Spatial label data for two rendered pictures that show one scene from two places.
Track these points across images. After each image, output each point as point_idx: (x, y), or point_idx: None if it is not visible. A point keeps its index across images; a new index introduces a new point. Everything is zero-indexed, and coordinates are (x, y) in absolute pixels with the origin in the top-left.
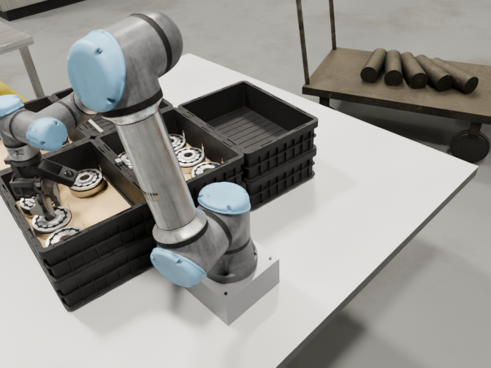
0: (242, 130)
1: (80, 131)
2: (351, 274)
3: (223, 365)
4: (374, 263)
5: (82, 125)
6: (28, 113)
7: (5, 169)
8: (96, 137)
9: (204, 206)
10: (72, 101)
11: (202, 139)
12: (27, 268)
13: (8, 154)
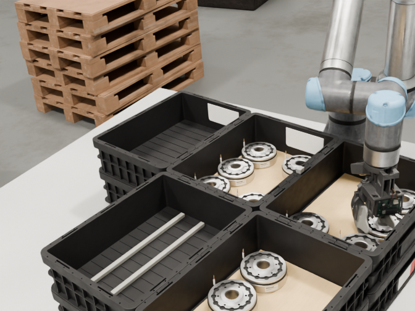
0: (160, 158)
1: (244, 225)
2: (302, 123)
3: (414, 157)
4: (286, 117)
5: (230, 228)
6: (386, 89)
7: (357, 254)
8: (255, 205)
9: (370, 77)
10: (349, 77)
11: (213, 153)
12: (412, 301)
13: (398, 156)
